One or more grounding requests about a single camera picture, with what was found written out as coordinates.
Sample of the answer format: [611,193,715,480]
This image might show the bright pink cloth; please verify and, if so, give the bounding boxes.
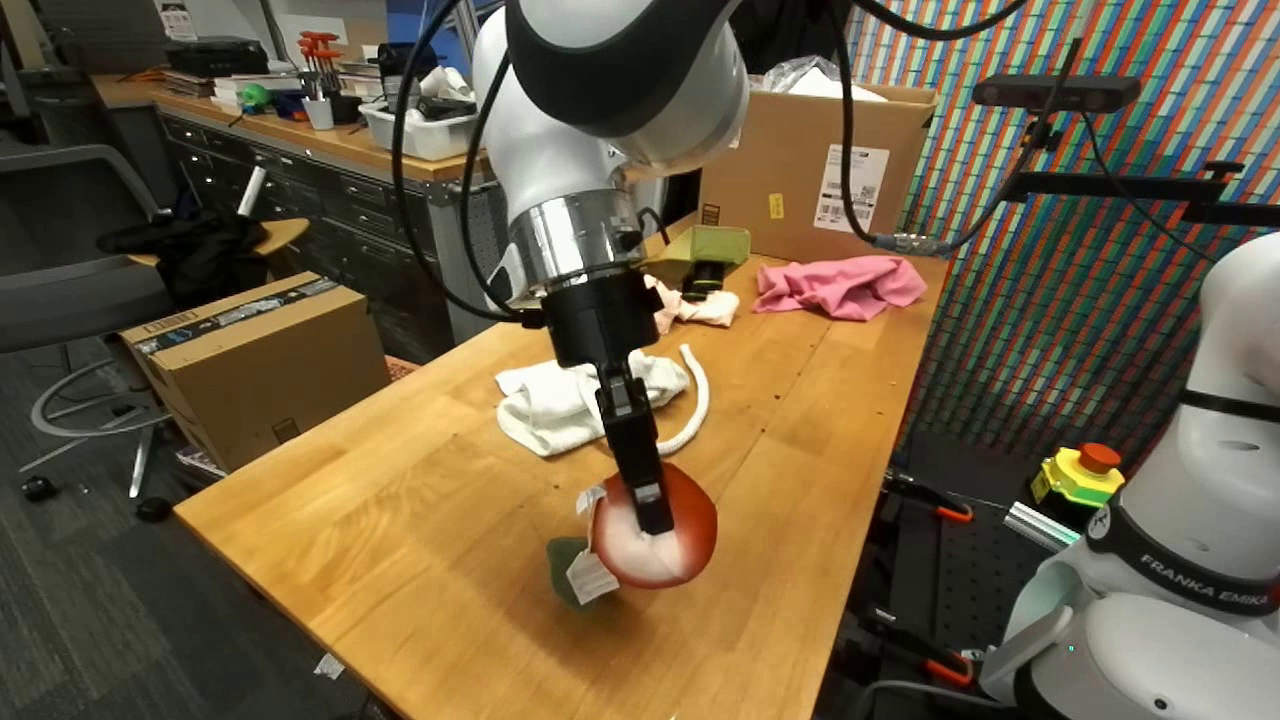
[752,253,931,329]

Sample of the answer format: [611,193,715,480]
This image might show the yellow red emergency stop button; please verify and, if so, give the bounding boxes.
[1028,438,1133,510]

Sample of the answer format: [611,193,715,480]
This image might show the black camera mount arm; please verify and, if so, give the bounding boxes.
[994,157,1280,231]

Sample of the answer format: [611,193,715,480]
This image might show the white plastic bin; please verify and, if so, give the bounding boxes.
[354,101,480,165]

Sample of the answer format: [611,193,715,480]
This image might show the green item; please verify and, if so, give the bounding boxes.
[235,78,313,119]

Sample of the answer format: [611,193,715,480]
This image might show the black office chair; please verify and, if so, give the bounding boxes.
[0,137,184,354]

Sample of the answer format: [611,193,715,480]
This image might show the red radish plush green leaves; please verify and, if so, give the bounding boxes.
[544,458,723,612]

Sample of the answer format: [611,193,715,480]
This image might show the black bag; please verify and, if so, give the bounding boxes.
[96,210,273,309]

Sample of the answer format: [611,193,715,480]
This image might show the cardboard box with white label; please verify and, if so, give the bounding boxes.
[697,84,934,262]

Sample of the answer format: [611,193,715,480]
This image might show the red tool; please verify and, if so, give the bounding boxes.
[291,26,351,70]

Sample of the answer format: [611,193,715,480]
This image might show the workbench with dark cabinets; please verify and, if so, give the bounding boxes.
[86,70,537,365]

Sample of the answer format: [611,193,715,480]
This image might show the black rack with orange clamps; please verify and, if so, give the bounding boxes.
[865,465,1032,695]

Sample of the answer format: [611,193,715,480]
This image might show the black device on workbench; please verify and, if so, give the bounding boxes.
[162,36,273,78]

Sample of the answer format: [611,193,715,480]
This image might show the blue board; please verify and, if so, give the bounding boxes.
[384,0,503,78]

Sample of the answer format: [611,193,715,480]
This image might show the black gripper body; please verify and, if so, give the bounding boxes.
[539,267,668,377]

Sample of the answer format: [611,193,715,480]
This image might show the white bottle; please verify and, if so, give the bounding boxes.
[298,88,338,137]

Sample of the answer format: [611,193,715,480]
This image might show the white towel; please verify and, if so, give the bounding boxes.
[493,346,697,458]

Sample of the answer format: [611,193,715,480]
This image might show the pale peach shirt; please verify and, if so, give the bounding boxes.
[643,274,745,331]

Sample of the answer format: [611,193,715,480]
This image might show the black bar camera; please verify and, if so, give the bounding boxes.
[967,70,1149,115]

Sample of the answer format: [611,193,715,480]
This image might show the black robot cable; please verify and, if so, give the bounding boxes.
[388,0,1072,329]

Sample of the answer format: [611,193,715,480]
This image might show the cardboard box with striped tape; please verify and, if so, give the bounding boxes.
[117,273,392,473]

